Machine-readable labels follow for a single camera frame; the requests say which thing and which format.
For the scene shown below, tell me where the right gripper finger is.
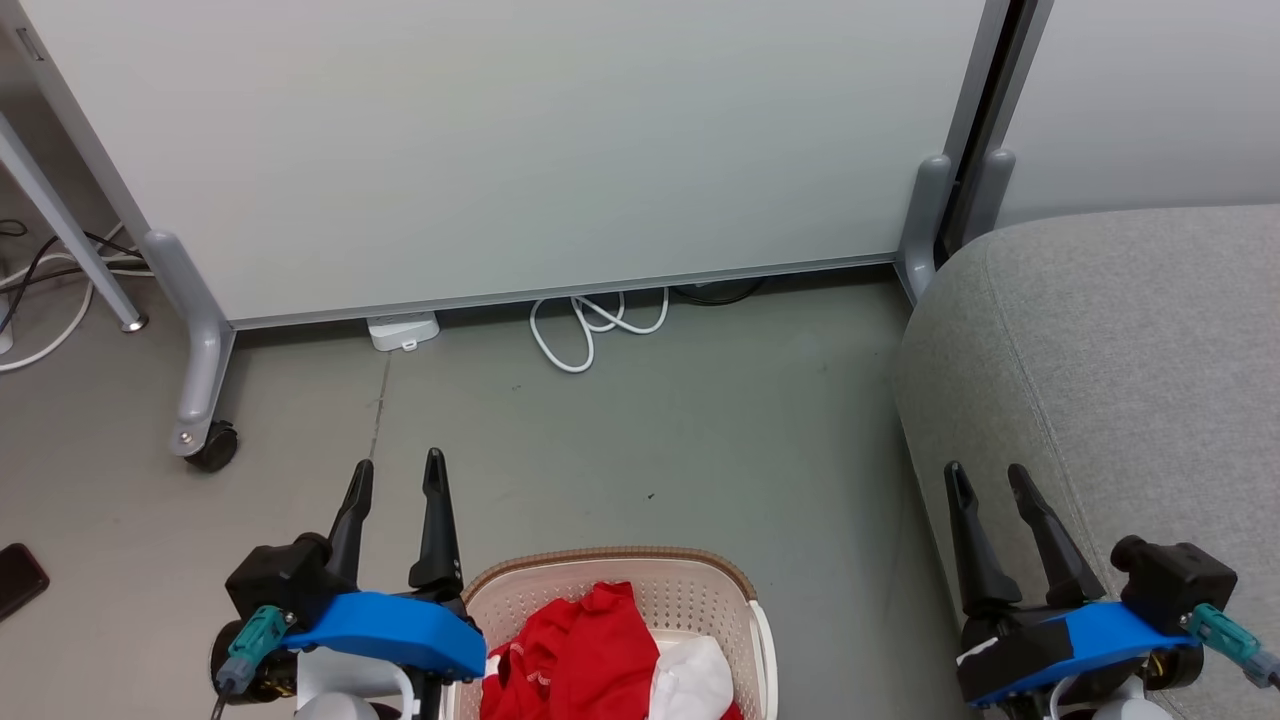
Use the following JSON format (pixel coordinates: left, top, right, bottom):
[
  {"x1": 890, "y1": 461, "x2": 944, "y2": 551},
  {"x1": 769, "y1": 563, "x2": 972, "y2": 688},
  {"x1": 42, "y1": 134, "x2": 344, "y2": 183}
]
[
  {"x1": 944, "y1": 461, "x2": 1024, "y2": 617},
  {"x1": 1006, "y1": 463, "x2": 1107, "y2": 609}
]

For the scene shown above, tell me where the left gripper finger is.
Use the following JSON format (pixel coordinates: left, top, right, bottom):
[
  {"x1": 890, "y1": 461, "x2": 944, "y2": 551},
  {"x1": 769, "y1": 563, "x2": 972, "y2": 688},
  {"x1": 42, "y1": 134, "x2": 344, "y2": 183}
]
[
  {"x1": 325, "y1": 459, "x2": 375, "y2": 591},
  {"x1": 408, "y1": 448, "x2": 464, "y2": 593}
]

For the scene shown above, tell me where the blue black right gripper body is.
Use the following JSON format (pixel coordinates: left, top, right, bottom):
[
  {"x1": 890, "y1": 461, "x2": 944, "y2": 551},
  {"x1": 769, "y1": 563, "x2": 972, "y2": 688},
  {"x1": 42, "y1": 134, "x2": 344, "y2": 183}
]
[{"x1": 955, "y1": 598, "x2": 1203, "y2": 710}]

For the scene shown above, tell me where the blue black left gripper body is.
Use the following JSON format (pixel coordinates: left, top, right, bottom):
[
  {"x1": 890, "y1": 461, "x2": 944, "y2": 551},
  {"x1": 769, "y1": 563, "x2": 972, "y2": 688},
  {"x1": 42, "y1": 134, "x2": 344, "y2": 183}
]
[{"x1": 285, "y1": 560, "x2": 488, "y2": 682}]

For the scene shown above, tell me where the red printed t-shirt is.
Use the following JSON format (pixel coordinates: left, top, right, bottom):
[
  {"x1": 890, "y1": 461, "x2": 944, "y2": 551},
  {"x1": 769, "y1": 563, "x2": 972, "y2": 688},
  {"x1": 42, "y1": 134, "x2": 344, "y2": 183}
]
[{"x1": 479, "y1": 581, "x2": 662, "y2": 720}]

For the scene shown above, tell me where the grey fabric sofa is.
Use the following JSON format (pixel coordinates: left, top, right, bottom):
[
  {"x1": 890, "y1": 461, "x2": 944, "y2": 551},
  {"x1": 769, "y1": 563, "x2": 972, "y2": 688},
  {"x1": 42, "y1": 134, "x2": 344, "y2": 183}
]
[{"x1": 892, "y1": 204, "x2": 1280, "y2": 720}]

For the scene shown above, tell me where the black caster wheel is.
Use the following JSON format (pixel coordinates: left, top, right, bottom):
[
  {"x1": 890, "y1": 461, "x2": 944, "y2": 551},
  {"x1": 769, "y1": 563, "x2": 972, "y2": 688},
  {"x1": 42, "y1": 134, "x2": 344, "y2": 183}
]
[{"x1": 185, "y1": 420, "x2": 240, "y2": 474}]

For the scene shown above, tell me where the white power strip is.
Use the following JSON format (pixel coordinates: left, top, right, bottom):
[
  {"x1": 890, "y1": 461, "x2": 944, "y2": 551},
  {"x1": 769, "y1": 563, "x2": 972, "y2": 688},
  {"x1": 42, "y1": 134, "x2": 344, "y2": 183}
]
[{"x1": 366, "y1": 312, "x2": 441, "y2": 353}]

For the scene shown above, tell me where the beige perforated laundry basket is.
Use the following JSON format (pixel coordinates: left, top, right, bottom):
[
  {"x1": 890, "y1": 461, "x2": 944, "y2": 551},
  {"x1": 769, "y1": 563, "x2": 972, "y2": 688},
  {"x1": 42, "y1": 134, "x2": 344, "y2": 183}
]
[{"x1": 440, "y1": 546, "x2": 779, "y2": 720}]

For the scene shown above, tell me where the black phone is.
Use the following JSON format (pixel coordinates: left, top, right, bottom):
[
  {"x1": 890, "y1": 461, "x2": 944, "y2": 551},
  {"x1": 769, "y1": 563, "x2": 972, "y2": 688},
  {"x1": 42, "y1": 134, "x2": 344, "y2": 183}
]
[{"x1": 0, "y1": 543, "x2": 51, "y2": 624}]

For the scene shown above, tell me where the large white partition board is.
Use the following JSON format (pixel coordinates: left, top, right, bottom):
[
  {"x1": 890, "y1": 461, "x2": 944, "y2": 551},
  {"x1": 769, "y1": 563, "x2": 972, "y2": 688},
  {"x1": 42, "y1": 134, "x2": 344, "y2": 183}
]
[{"x1": 0, "y1": 0, "x2": 1013, "y2": 459}]

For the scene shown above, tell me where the grey metal table leg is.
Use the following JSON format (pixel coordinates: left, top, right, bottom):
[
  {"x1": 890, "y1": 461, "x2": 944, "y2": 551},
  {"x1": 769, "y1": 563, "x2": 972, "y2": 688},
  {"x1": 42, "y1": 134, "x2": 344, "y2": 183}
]
[{"x1": 0, "y1": 110, "x2": 150, "y2": 334}]

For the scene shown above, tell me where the narrow white partition board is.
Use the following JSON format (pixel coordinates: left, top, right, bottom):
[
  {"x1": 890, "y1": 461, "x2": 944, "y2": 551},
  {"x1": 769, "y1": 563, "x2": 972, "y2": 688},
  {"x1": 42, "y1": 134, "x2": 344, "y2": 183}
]
[{"x1": 963, "y1": 0, "x2": 1280, "y2": 247}]

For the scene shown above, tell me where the teal plug right camera cable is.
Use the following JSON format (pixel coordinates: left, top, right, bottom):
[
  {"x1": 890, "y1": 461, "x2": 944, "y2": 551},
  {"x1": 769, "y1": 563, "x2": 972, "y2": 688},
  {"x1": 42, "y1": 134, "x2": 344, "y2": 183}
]
[{"x1": 1182, "y1": 603, "x2": 1280, "y2": 692}]

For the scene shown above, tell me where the looped white cable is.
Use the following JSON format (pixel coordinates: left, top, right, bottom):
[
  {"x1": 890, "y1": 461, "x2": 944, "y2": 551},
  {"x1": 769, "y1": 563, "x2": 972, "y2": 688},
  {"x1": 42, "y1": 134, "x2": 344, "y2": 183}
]
[{"x1": 529, "y1": 288, "x2": 670, "y2": 375}]

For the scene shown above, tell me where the long white floor cable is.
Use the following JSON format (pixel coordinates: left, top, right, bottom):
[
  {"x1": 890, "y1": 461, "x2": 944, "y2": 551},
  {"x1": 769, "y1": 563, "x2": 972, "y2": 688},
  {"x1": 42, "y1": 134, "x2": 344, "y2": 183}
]
[{"x1": 0, "y1": 224, "x2": 153, "y2": 374}]

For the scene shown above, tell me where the black cable under board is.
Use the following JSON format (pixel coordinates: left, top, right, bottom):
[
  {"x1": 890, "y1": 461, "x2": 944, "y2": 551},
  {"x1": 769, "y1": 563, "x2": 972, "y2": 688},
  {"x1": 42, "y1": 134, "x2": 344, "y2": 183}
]
[{"x1": 670, "y1": 279, "x2": 767, "y2": 307}]

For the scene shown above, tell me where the thin black floor cable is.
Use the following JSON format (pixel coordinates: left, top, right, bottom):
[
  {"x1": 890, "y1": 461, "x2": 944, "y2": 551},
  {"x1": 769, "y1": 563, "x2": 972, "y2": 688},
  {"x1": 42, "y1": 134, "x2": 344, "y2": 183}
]
[{"x1": 0, "y1": 219, "x2": 147, "y2": 333}]

